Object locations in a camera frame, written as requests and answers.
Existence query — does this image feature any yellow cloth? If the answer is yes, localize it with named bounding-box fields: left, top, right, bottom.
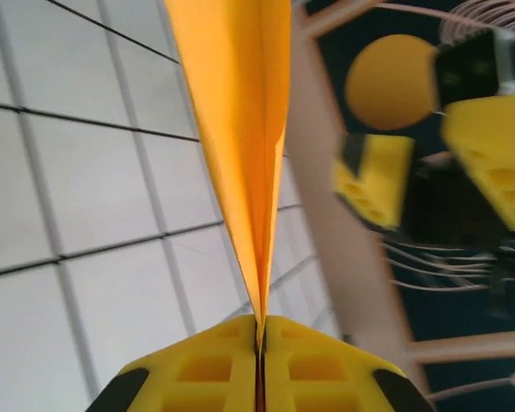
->
left=162, top=0, right=294, bottom=344

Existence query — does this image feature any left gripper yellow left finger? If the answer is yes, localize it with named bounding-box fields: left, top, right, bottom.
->
left=85, top=315, right=259, bottom=412

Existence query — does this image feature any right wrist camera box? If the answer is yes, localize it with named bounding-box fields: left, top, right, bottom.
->
left=435, top=27, right=515, bottom=111

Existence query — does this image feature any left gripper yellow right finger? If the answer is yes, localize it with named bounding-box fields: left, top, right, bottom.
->
left=263, top=314, right=433, bottom=412

